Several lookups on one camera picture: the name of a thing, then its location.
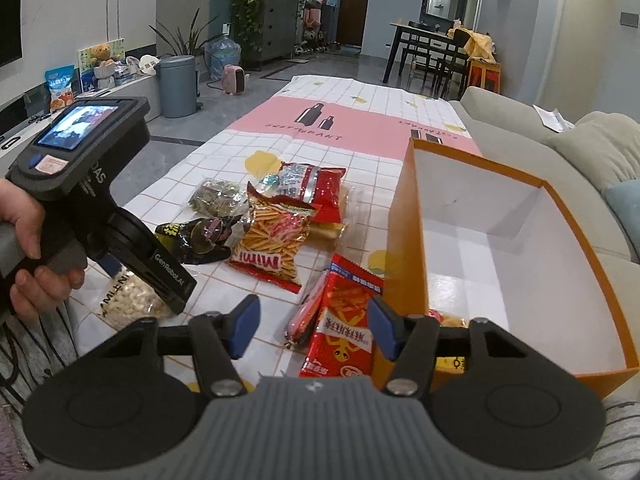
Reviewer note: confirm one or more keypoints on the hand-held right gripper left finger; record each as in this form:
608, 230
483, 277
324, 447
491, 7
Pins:
245, 322

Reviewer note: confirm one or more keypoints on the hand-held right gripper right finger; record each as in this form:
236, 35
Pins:
382, 327

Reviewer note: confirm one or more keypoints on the red snack packet cartoon print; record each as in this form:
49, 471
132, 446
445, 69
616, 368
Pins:
345, 305

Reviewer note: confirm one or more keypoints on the clear popcorn bag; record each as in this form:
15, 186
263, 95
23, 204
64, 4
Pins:
127, 300

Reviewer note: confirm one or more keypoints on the orange cardboard box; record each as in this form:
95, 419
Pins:
500, 260

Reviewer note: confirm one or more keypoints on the red packet with clear window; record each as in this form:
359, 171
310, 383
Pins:
325, 185

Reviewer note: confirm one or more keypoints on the person's left hand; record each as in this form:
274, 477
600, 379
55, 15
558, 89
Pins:
22, 210

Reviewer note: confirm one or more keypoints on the red sausage stick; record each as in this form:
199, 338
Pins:
302, 317

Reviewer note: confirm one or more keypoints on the yellow snack packet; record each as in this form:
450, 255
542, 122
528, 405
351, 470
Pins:
452, 320

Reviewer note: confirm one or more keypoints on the blue snack bag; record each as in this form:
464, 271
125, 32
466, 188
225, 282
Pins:
60, 90

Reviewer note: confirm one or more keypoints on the orange stick snack bag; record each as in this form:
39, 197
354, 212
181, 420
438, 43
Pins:
272, 240

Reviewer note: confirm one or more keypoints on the white tv cabinet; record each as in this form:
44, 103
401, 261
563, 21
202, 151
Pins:
15, 110

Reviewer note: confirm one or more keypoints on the black snack packet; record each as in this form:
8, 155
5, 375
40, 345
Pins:
192, 240

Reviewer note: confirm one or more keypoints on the clear packet of yellow sticks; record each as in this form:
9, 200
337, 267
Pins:
332, 227

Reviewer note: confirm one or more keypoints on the teddy bear picture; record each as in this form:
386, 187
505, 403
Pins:
100, 57

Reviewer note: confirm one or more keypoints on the grey trash can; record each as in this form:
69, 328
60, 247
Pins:
177, 87

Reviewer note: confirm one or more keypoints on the green snack packet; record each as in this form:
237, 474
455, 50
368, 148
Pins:
215, 195

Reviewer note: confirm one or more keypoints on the small blue wrapped candy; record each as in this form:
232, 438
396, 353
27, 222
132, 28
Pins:
269, 180

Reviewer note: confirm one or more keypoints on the potted long-leaf plant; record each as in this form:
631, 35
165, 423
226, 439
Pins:
182, 42

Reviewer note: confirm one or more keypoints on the pink space heater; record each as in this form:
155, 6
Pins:
235, 80

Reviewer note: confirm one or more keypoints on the black television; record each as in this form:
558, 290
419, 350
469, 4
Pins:
9, 10

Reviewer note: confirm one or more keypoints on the blue water jug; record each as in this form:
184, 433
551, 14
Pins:
224, 57

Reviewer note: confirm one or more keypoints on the person's striped clothing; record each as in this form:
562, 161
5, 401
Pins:
35, 355

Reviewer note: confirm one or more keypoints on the pink and white printed tablecloth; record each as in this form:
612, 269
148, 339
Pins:
280, 125

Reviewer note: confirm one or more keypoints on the trailing green plant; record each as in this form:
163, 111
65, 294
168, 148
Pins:
245, 0

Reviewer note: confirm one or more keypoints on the grey drawer cabinet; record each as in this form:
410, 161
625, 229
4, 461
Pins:
277, 27

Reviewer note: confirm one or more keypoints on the beige sofa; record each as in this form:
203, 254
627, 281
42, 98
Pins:
505, 120

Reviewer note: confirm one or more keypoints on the purple rug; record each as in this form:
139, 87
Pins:
12, 445

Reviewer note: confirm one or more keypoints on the light blue pillow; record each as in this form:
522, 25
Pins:
625, 220

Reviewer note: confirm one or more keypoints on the black dining chair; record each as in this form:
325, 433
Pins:
415, 52
452, 67

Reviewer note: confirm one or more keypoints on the white paper sheet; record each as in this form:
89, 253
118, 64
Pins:
552, 117

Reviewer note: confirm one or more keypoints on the orange stool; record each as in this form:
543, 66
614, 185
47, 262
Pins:
484, 75

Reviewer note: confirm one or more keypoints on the beige cushion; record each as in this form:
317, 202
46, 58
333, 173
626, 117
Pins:
600, 145

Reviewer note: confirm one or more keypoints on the yellow cloth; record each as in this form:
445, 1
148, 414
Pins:
477, 42

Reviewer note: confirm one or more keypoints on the black dining table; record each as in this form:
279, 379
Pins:
425, 30

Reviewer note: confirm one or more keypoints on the brown door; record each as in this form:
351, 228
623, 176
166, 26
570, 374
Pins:
356, 10

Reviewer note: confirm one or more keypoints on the wall mirror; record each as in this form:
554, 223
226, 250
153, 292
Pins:
442, 0

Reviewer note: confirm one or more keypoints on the wall switch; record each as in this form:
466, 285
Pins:
626, 17

